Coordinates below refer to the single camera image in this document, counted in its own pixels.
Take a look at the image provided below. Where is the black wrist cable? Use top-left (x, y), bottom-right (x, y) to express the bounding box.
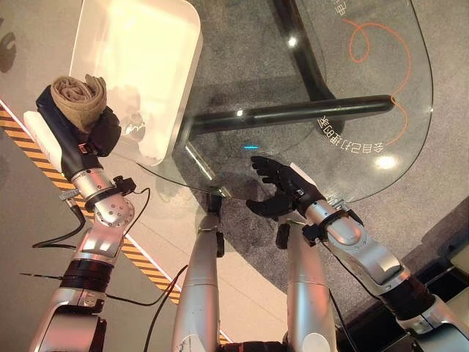
top-left (31, 186), bottom-right (152, 250)

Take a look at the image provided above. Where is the white plastic basket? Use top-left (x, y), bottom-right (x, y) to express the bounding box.
top-left (68, 0), bottom-right (204, 168)

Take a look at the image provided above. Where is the silver robot leg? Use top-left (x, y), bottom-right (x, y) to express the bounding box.
top-left (171, 188), bottom-right (226, 352)
top-left (276, 215), bottom-right (339, 352)

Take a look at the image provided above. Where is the beige cloth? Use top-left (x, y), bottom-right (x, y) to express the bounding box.
top-left (50, 73), bottom-right (108, 130)

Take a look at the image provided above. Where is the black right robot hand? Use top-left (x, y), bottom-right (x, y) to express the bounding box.
top-left (245, 155), bottom-right (328, 218)

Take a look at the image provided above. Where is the silver left robot leg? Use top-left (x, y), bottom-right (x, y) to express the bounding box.
top-left (171, 188), bottom-right (226, 352)

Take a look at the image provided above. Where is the thin black cable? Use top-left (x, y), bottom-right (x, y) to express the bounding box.
top-left (17, 263), bottom-right (188, 307)

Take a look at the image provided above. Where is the silver right robot leg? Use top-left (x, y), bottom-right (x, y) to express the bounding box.
top-left (276, 215), bottom-right (339, 352)

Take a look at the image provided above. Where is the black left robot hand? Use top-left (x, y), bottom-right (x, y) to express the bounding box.
top-left (23, 86), bottom-right (122, 181)

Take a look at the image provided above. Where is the yellow black hazard tape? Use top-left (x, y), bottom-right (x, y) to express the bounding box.
top-left (0, 105), bottom-right (230, 345)

